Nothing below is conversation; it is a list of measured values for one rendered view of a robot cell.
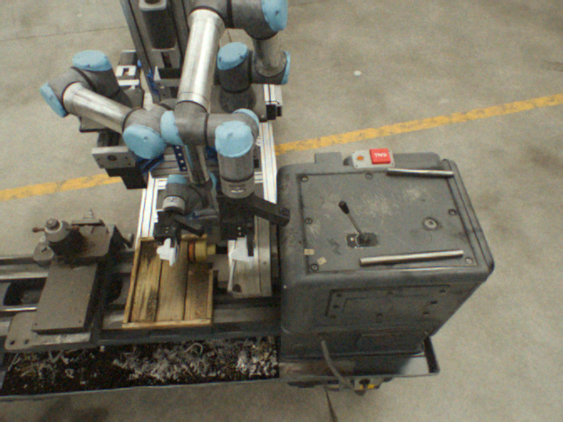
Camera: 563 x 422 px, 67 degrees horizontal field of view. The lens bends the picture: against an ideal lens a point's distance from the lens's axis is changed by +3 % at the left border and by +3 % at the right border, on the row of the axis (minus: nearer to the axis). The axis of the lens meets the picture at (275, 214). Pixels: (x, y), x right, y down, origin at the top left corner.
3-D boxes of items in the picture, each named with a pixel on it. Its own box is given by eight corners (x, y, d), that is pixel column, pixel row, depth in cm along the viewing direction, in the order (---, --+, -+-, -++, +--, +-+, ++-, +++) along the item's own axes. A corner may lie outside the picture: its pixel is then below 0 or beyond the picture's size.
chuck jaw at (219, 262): (240, 252, 134) (240, 282, 126) (242, 261, 138) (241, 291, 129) (207, 254, 134) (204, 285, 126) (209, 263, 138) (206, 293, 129)
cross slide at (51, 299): (111, 223, 163) (107, 217, 159) (88, 331, 139) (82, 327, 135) (68, 226, 163) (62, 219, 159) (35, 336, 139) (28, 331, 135)
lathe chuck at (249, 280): (260, 228, 159) (255, 183, 132) (262, 308, 144) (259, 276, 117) (237, 229, 159) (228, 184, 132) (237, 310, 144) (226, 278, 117)
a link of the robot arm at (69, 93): (80, 90, 157) (189, 139, 135) (47, 114, 150) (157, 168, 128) (64, 61, 148) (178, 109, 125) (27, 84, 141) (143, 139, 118)
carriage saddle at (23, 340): (121, 231, 168) (116, 223, 163) (98, 347, 142) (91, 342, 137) (44, 234, 168) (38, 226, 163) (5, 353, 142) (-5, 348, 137)
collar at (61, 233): (73, 220, 141) (69, 215, 138) (67, 241, 136) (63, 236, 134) (49, 222, 141) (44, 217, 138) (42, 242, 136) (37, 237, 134)
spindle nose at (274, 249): (277, 233, 152) (277, 204, 134) (281, 288, 142) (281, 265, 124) (269, 234, 152) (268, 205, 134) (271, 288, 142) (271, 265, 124)
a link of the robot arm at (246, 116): (214, 105, 99) (204, 124, 90) (260, 106, 98) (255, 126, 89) (216, 135, 103) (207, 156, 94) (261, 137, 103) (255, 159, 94)
